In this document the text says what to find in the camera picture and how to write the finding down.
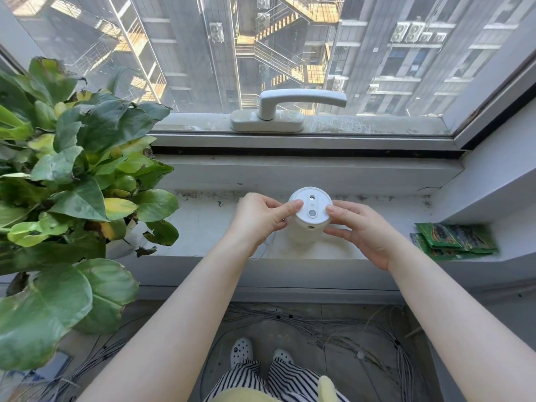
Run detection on person's right hand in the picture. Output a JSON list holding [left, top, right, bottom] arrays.
[[323, 201, 404, 271]]

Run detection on person's left hand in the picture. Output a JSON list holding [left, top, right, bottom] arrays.
[[225, 192, 305, 257]]

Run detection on white cylindrical device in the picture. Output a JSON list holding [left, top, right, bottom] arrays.
[[287, 187, 334, 248]]

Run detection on person's right forearm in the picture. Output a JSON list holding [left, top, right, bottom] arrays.
[[387, 248, 536, 402]]

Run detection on person's left forearm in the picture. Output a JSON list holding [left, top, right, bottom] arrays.
[[77, 238, 254, 402]]

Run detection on green printed packet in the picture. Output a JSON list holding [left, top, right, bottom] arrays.
[[415, 222, 499, 254], [410, 233, 470, 262]]

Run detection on person's left white clog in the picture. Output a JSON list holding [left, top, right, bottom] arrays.
[[230, 337, 255, 369]]

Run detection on black white striped trousers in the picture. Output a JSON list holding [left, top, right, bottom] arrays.
[[203, 358, 351, 402]]

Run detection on pale yellow garment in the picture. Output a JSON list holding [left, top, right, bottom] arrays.
[[209, 375, 349, 402]]

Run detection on white plant pot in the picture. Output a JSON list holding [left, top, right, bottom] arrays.
[[105, 219, 150, 261]]

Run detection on yellow metal fire staircase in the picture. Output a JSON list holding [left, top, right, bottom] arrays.
[[234, 0, 345, 115]]

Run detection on grey building outside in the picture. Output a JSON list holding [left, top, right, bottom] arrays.
[[8, 0, 536, 118]]

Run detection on green leafy potted plant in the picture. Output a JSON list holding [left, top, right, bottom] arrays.
[[0, 57, 180, 372]]

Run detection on thin white cable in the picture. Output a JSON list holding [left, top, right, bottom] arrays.
[[250, 232, 279, 261]]

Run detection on grey window frame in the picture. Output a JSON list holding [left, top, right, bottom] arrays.
[[0, 0, 536, 194]]

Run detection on bundle of white floor cables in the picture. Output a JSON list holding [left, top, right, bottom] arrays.
[[13, 303, 424, 402]]

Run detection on grey window handle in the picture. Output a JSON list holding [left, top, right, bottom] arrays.
[[230, 89, 348, 133]]

